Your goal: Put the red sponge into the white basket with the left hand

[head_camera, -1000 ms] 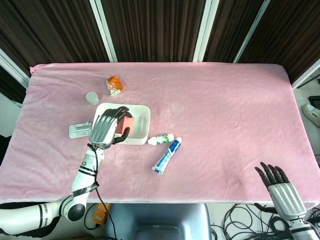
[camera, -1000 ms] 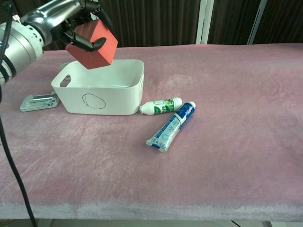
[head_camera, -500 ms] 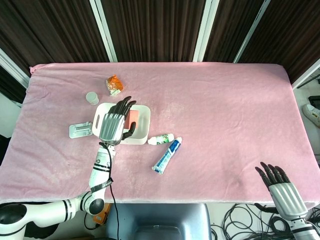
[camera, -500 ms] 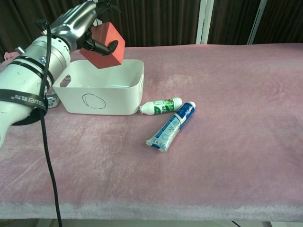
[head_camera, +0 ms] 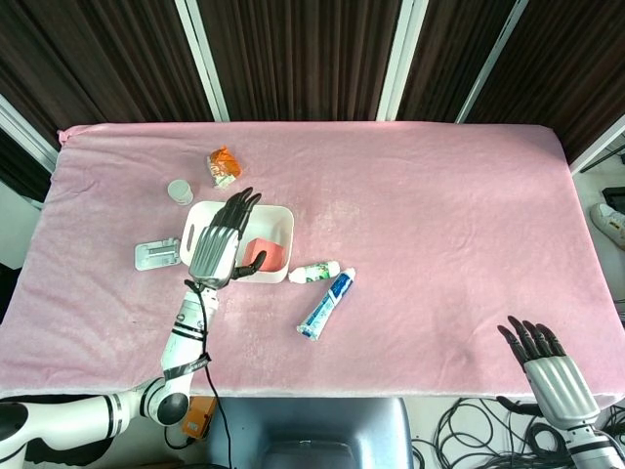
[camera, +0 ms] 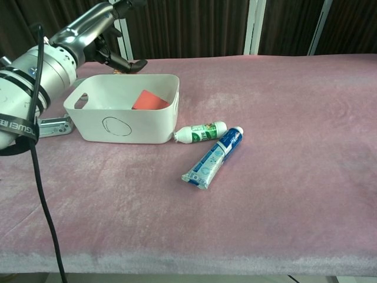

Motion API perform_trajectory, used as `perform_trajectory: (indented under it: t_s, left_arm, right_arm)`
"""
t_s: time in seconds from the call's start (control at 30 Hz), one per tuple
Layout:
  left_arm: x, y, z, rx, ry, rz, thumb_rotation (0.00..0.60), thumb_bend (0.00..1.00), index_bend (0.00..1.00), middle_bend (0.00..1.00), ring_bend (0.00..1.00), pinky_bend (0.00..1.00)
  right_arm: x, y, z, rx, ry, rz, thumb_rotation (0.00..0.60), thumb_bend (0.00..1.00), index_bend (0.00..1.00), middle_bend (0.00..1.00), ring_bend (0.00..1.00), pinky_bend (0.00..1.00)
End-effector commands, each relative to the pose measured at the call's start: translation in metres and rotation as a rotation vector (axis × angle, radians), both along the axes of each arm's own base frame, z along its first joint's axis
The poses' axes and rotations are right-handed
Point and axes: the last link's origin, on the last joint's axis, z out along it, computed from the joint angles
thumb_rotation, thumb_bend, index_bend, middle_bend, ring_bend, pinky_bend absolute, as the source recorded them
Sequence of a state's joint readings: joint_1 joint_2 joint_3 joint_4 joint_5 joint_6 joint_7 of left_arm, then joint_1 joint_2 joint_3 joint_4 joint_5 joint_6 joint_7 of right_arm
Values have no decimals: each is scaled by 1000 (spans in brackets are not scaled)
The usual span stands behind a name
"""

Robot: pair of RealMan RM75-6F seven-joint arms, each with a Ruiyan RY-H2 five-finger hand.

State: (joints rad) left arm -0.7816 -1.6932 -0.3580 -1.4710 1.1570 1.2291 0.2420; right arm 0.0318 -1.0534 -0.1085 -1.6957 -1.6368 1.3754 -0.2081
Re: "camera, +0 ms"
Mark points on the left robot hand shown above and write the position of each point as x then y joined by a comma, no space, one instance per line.
97,38

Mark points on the orange block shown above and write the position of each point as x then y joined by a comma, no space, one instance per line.
149,100

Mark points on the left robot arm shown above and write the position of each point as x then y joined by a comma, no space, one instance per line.
32,85

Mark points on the white plastic basket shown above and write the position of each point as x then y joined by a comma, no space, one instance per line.
123,109

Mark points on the orange snack packet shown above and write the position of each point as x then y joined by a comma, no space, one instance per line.
117,71

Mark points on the white green small bottle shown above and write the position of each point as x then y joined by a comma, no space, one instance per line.
200,133

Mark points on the blue white toothpaste tube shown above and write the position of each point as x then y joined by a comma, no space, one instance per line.
215,154

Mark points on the pink table cloth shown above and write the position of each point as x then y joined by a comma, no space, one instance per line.
206,165

